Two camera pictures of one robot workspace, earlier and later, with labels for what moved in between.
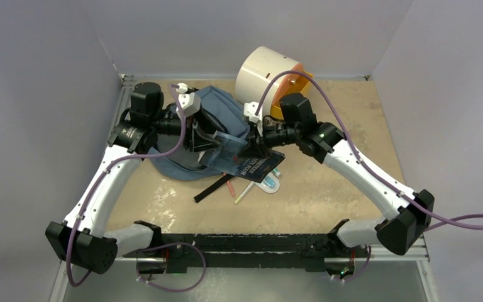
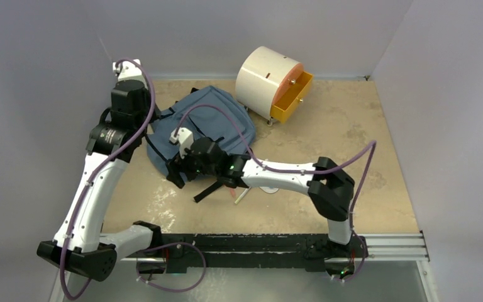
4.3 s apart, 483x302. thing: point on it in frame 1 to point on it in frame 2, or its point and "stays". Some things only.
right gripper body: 276,136 to 192,167
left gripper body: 167,123 to 139,124
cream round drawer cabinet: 256,72 stays
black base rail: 177,251 stays
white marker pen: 245,192 stays
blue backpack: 219,124 stays
